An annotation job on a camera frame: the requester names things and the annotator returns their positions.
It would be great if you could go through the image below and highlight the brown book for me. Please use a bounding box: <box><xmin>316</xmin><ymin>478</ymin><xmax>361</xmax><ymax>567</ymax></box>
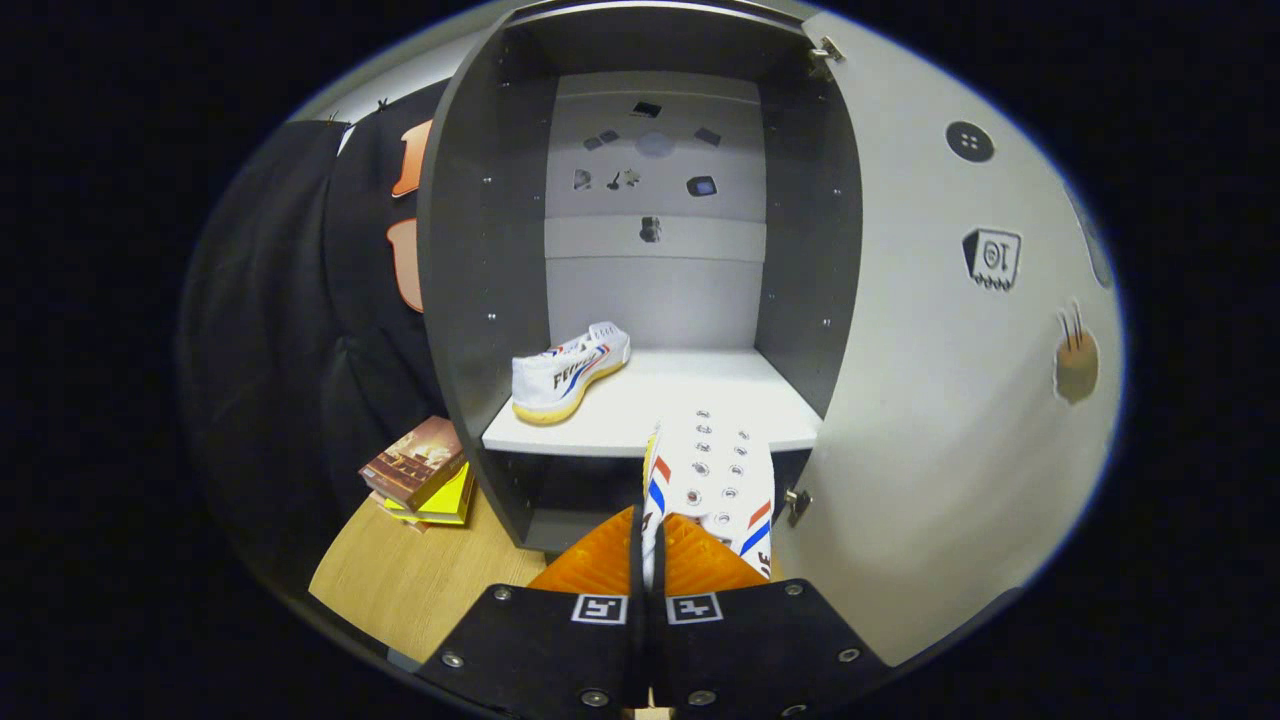
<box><xmin>358</xmin><ymin>415</ymin><xmax>466</xmax><ymax>511</ymax></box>

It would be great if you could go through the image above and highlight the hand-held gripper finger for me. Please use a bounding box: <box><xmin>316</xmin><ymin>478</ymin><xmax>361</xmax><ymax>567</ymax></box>
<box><xmin>655</xmin><ymin>512</ymin><xmax>891</xmax><ymax>720</ymax></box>
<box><xmin>415</xmin><ymin>505</ymin><xmax>646</xmax><ymax>720</ymax></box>

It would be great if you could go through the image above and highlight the beige shoe cabinet door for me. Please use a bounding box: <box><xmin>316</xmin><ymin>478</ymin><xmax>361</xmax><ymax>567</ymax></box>
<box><xmin>770</xmin><ymin>10</ymin><xmax>1126</xmax><ymax>669</ymax></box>

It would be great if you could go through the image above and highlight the white striped shoe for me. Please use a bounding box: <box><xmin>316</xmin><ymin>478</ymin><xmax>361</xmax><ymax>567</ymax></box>
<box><xmin>510</xmin><ymin>320</ymin><xmax>633</xmax><ymax>426</ymax></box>
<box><xmin>640</xmin><ymin>405</ymin><xmax>779</xmax><ymax>591</ymax></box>

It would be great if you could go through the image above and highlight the row of black cloth clips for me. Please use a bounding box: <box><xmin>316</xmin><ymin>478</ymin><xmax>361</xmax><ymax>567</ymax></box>
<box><xmin>325</xmin><ymin>95</ymin><xmax>393</xmax><ymax>126</ymax></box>

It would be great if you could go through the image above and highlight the black backdrop cloth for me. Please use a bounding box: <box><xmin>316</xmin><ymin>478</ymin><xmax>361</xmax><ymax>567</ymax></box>
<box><xmin>180</xmin><ymin>80</ymin><xmax>451</xmax><ymax>601</ymax></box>

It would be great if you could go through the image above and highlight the dark grey shoe cabinet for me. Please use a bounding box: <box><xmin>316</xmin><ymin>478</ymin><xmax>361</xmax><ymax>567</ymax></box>
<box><xmin>415</xmin><ymin>0</ymin><xmax>866</xmax><ymax>556</ymax></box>

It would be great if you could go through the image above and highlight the yellow book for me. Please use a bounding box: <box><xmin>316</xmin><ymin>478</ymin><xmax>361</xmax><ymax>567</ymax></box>
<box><xmin>385</xmin><ymin>462</ymin><xmax>476</xmax><ymax>526</ymax></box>

